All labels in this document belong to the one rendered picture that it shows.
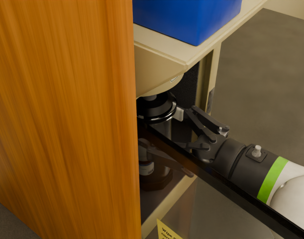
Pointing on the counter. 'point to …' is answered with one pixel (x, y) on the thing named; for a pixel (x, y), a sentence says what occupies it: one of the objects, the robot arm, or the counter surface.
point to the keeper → (210, 101)
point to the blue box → (185, 17)
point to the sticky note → (165, 232)
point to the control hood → (178, 50)
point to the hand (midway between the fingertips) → (152, 119)
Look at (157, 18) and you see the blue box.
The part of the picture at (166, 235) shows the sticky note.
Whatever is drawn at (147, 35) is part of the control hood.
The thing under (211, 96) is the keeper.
